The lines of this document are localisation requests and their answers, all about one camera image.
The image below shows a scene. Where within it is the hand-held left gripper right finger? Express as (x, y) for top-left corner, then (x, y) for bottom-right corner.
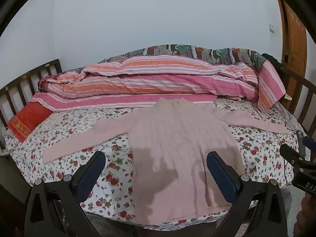
(206, 151), (289, 237)

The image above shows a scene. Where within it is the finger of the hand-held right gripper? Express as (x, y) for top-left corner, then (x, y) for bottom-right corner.
(280, 143), (312, 171)
(296, 130), (316, 159)

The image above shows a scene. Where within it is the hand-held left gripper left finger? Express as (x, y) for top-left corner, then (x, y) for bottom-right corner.
(25, 150), (106, 237)

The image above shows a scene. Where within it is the pink knit sweater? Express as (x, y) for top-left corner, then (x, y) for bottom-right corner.
(42, 97), (289, 228)

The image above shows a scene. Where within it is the person's right hand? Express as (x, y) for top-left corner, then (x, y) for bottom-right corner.
(294, 195), (316, 237)

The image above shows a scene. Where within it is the floral bed sheet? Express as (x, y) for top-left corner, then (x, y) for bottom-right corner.
(4, 96), (311, 231)

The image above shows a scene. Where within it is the dark wooden footboard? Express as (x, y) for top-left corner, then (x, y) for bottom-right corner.
(279, 67), (316, 139)

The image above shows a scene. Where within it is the red pillow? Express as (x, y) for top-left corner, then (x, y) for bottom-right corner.
(7, 101), (53, 143)

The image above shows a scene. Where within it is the dark cloth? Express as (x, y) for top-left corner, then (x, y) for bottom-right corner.
(262, 53), (282, 70)

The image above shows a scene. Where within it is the brown wooden door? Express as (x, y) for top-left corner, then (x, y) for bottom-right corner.
(275, 0), (309, 97)

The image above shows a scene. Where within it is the pink orange striped quilt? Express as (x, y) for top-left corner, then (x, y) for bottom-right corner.
(30, 54), (287, 113)

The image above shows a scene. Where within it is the dark wooden slatted headboard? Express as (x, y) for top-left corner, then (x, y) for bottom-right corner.
(0, 59), (63, 151)

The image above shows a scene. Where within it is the dark floral patterned blanket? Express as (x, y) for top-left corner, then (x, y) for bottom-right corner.
(97, 44), (268, 73)

